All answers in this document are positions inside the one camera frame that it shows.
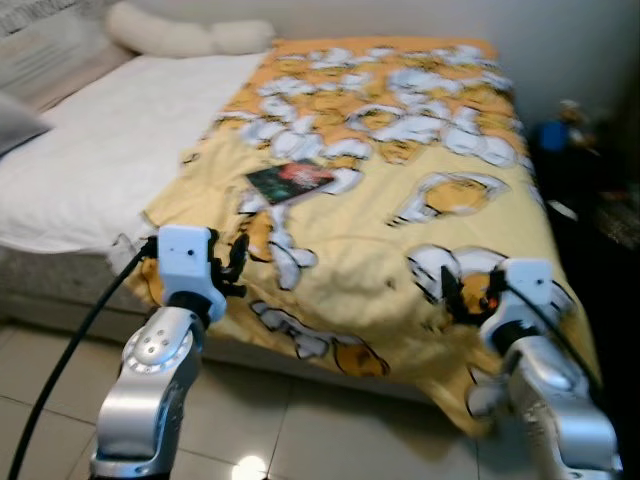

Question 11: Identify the dark book with red cover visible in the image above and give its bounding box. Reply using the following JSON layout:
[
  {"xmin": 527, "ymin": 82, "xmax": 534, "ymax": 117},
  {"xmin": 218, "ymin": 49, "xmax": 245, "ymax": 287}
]
[{"xmin": 245, "ymin": 160, "xmax": 336, "ymax": 206}]

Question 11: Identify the yellow cartoon print blanket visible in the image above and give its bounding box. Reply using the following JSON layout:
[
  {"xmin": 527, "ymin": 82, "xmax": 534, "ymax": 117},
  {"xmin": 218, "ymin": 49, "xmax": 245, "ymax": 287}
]
[{"xmin": 140, "ymin": 38, "xmax": 601, "ymax": 436}]

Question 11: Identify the white quilted mattress pad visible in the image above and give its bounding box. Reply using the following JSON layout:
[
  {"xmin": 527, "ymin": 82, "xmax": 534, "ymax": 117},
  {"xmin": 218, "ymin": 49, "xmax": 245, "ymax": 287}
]
[{"xmin": 0, "ymin": 52, "xmax": 266, "ymax": 256}]

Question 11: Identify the black nightstand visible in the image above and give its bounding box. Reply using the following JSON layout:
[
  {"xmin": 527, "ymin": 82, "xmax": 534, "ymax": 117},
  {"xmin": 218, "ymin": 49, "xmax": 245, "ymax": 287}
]
[{"xmin": 527, "ymin": 120, "xmax": 640, "ymax": 301}]

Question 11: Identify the blue toy figure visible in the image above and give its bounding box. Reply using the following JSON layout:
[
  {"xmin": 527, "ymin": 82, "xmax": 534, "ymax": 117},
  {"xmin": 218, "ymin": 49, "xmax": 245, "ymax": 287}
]
[{"xmin": 535, "ymin": 100, "xmax": 598, "ymax": 153}]

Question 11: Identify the cream long bolster pillow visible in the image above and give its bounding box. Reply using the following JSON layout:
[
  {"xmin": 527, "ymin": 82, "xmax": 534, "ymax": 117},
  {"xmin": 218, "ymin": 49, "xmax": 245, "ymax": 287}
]
[{"xmin": 105, "ymin": 2, "xmax": 276, "ymax": 58}]

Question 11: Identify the grey plush pillow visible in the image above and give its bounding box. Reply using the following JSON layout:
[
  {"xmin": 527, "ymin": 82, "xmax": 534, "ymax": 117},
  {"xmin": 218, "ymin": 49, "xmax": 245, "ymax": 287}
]
[{"xmin": 0, "ymin": 92, "xmax": 53, "ymax": 159}]

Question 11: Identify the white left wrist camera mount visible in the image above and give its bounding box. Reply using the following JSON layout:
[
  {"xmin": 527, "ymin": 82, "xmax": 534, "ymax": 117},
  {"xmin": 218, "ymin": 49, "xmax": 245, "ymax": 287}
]
[{"xmin": 157, "ymin": 225, "xmax": 229, "ymax": 313}]

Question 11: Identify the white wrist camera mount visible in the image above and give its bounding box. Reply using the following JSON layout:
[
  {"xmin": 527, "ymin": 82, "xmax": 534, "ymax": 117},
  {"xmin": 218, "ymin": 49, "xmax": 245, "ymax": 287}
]
[
  {"xmin": 497, "ymin": 258, "xmax": 558, "ymax": 326},
  {"xmin": 157, "ymin": 225, "xmax": 229, "ymax": 313}
]

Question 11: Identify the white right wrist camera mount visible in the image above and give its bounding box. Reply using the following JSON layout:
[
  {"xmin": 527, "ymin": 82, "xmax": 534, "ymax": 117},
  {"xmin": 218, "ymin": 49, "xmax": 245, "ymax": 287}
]
[{"xmin": 497, "ymin": 258, "xmax": 558, "ymax": 326}]

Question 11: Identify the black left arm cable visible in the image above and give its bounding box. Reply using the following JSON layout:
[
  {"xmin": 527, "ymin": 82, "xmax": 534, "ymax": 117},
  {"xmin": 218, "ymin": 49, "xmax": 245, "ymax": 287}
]
[{"xmin": 5, "ymin": 237, "xmax": 161, "ymax": 480}]

